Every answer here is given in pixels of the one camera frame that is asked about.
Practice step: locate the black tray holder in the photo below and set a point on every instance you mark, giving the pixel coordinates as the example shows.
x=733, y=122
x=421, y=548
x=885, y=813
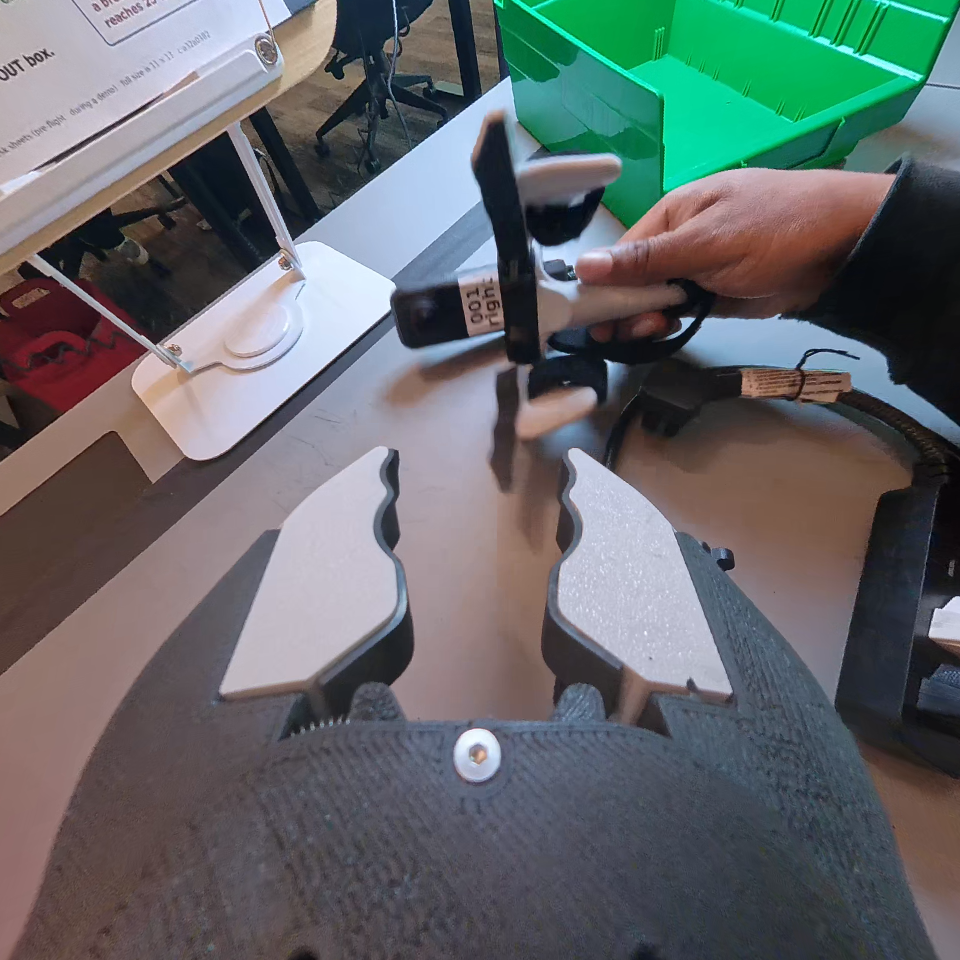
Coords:
x=885, y=600

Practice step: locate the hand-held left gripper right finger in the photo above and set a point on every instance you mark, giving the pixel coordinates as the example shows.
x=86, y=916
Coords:
x=637, y=600

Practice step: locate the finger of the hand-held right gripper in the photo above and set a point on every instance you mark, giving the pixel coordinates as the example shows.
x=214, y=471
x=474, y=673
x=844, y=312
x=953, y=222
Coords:
x=562, y=176
x=551, y=416

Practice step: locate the black power plug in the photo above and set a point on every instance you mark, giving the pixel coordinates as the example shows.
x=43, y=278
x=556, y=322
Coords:
x=675, y=394

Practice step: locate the white printed paper sheet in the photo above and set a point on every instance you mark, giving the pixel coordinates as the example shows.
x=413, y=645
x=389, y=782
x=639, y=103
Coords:
x=97, y=67

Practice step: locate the black office chair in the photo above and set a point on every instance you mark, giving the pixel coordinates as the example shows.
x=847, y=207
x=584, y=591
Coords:
x=375, y=30

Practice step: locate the green plastic bin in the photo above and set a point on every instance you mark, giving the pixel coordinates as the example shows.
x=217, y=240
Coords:
x=720, y=97

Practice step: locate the person's right forearm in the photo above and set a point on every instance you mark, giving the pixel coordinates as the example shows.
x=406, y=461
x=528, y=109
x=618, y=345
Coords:
x=907, y=285

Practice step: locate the red storage box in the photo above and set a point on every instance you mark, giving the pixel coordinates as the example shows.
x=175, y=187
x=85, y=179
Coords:
x=45, y=352

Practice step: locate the black table leg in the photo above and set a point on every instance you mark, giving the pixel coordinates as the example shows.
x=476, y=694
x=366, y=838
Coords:
x=465, y=45

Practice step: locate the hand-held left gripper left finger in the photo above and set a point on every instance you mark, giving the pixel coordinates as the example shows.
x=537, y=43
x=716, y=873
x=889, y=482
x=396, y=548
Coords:
x=315, y=592

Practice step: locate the white sign stand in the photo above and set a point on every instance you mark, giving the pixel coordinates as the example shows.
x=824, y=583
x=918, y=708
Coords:
x=262, y=352

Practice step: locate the person's right hand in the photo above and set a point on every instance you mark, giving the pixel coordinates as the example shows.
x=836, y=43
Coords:
x=750, y=240

